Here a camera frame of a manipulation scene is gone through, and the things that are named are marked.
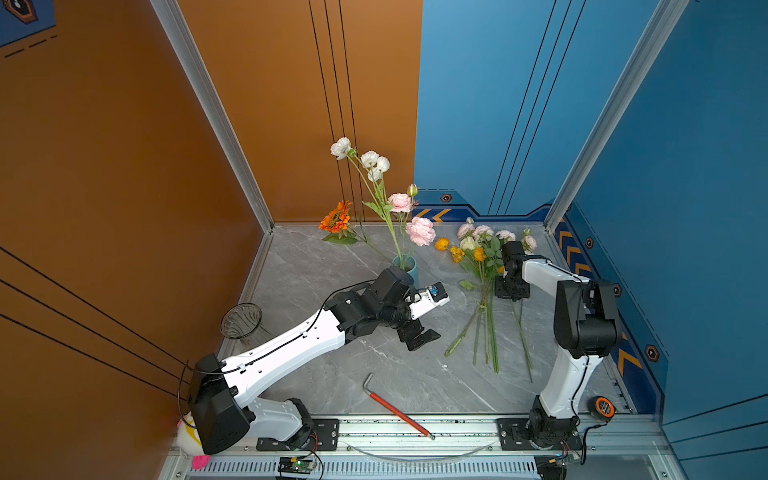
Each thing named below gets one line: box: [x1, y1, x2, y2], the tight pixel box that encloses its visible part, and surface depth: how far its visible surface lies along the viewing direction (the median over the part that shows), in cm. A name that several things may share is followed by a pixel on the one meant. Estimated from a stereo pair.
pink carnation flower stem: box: [472, 225, 499, 373], surface depth 102 cm
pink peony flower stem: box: [387, 184, 437, 270], surface depth 78 cm
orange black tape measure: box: [587, 396, 616, 422], surface depth 76 cm
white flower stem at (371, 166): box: [330, 137, 403, 269], surface depth 81 cm
